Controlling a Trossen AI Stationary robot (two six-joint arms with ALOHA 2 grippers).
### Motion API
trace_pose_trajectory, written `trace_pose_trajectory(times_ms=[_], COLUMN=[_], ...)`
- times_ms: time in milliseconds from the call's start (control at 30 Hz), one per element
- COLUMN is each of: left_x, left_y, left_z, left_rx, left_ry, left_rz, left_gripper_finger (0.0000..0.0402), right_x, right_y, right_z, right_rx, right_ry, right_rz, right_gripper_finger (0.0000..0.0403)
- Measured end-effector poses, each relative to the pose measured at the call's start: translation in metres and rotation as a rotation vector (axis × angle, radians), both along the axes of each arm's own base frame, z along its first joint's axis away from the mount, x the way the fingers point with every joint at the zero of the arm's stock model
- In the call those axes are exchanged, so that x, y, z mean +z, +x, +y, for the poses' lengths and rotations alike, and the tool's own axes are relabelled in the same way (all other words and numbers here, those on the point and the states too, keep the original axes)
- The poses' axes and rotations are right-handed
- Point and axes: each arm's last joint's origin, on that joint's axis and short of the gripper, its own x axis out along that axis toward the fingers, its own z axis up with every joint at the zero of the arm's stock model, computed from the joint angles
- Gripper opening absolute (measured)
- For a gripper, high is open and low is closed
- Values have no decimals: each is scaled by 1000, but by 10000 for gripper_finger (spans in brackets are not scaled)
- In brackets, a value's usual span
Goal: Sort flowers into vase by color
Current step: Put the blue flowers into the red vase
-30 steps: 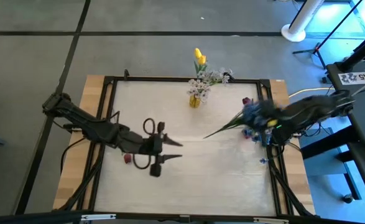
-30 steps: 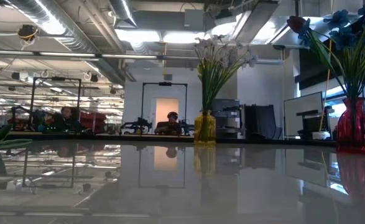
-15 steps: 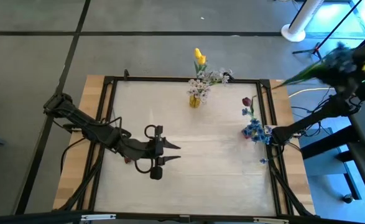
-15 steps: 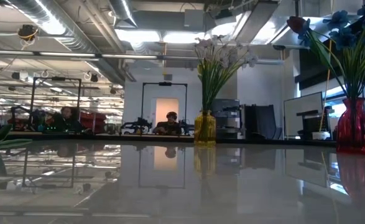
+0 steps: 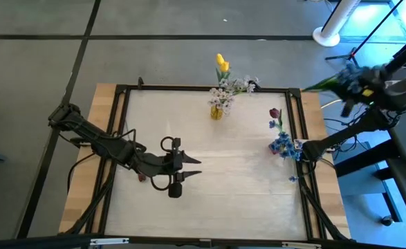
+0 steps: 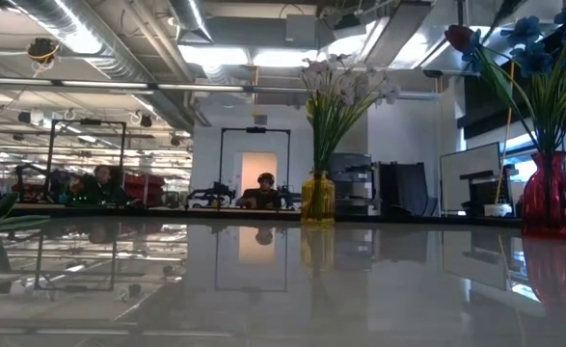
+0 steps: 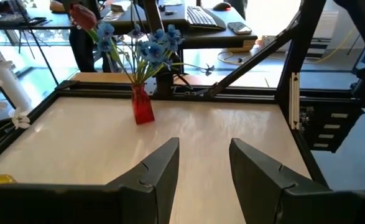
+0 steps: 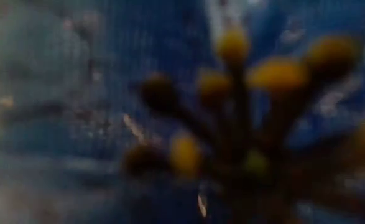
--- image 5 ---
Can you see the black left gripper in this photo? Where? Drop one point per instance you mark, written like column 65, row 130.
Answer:
column 159, row 166

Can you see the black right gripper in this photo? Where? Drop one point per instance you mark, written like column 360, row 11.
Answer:
column 368, row 86

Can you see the yellow tulip with green stem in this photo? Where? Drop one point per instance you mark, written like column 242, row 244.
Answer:
column 224, row 66

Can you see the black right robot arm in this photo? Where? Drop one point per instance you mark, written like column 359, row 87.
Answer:
column 348, row 133

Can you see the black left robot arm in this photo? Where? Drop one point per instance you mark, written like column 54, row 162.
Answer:
column 99, row 140

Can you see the yellow ribbed glass vase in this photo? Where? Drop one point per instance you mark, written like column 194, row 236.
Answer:
column 216, row 113

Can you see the red glass vase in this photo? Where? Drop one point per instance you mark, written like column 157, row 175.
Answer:
column 271, row 149

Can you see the small red object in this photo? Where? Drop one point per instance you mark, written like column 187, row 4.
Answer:
column 141, row 177

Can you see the black tripod stand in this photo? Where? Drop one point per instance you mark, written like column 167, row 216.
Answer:
column 353, row 54

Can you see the white cylindrical stand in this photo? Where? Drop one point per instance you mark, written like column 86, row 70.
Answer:
column 337, row 20

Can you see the black caster wheel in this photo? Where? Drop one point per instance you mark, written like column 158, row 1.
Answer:
column 386, row 220

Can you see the black overhead rig bar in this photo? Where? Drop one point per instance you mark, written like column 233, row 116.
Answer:
column 50, row 242

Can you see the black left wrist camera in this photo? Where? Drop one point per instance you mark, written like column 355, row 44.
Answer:
column 175, row 191

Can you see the black metal table frame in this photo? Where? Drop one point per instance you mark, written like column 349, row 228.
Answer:
column 175, row 88

